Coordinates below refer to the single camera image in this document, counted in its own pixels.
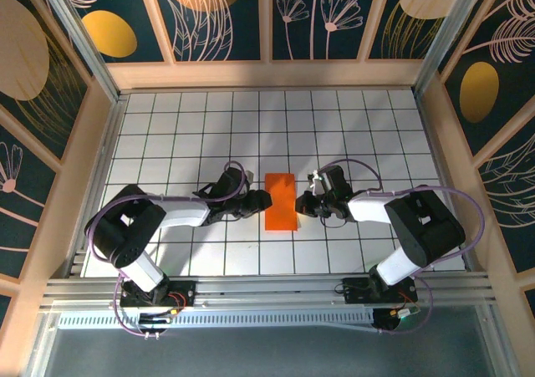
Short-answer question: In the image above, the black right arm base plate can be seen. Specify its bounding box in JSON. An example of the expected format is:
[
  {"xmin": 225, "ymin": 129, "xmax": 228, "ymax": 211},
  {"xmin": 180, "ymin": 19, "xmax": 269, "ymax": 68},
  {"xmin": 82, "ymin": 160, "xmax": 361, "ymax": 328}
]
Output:
[{"xmin": 341, "ymin": 277, "xmax": 419, "ymax": 305}]

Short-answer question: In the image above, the grey slotted cable duct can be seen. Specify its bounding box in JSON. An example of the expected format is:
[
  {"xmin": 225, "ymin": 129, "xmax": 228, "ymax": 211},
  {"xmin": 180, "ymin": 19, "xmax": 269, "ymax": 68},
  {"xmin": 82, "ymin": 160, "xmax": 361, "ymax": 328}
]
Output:
[{"xmin": 56, "ymin": 309, "xmax": 377, "ymax": 330}]

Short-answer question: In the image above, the orange cloth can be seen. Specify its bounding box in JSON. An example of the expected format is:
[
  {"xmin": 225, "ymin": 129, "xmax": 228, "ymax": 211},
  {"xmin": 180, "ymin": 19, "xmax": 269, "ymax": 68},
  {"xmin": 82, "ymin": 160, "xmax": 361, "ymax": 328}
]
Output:
[{"xmin": 263, "ymin": 172, "xmax": 300, "ymax": 232}]

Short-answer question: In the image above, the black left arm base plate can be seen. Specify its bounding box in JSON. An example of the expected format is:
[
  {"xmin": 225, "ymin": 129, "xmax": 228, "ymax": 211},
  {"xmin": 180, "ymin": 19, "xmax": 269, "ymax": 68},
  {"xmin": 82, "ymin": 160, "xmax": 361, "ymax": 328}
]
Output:
[{"xmin": 120, "ymin": 280, "xmax": 197, "ymax": 308}]

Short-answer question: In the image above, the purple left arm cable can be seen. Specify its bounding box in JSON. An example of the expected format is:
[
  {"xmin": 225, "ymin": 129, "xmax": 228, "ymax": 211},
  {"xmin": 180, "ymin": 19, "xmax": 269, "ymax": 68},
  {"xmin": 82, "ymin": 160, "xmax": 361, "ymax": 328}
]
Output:
[{"xmin": 85, "ymin": 160, "xmax": 252, "ymax": 339}]

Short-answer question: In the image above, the aluminium corner post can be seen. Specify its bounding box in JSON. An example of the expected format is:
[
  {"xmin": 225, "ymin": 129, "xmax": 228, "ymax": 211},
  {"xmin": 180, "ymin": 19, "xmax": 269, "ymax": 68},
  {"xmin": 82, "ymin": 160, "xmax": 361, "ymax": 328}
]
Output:
[
  {"xmin": 37, "ymin": 0, "xmax": 123, "ymax": 102},
  {"xmin": 412, "ymin": 0, "xmax": 501, "ymax": 98}
]

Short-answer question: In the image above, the black controller box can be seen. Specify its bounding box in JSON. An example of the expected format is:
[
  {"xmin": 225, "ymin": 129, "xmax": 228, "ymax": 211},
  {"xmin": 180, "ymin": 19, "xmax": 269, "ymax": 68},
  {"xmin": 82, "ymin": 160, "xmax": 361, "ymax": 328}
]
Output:
[
  {"xmin": 371, "ymin": 308, "xmax": 409, "ymax": 334},
  {"xmin": 139, "ymin": 312, "xmax": 173, "ymax": 332}
]

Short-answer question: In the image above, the aluminium frame leg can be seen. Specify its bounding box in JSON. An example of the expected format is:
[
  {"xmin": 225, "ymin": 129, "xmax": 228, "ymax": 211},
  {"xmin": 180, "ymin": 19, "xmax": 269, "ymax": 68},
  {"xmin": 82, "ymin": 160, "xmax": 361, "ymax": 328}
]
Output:
[
  {"xmin": 23, "ymin": 309, "xmax": 58, "ymax": 377},
  {"xmin": 480, "ymin": 305, "xmax": 516, "ymax": 377}
]

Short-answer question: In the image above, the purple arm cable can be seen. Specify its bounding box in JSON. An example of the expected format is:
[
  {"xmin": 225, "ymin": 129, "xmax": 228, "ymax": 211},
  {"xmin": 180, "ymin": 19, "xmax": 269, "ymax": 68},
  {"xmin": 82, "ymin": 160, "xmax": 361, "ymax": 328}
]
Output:
[
  {"xmin": 85, "ymin": 160, "xmax": 252, "ymax": 339},
  {"xmin": 317, "ymin": 158, "xmax": 486, "ymax": 335}
]

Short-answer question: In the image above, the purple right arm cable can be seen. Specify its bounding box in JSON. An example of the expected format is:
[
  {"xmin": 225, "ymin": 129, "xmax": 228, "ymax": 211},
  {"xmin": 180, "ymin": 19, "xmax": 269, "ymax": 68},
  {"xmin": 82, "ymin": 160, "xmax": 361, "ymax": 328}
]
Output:
[{"xmin": 317, "ymin": 158, "xmax": 486, "ymax": 335}]

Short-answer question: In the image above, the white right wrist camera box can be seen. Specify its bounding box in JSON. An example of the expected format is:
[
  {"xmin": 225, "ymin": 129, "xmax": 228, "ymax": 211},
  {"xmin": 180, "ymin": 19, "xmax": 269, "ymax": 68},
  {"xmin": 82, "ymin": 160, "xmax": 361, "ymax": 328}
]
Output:
[{"xmin": 307, "ymin": 170, "xmax": 326, "ymax": 197}]

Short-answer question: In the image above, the long aluminium mounting rail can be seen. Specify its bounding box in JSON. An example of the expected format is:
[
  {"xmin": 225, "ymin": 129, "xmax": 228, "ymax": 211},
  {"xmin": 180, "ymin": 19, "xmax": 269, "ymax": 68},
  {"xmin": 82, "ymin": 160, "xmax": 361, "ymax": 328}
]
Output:
[{"xmin": 39, "ymin": 272, "xmax": 501, "ymax": 311}]

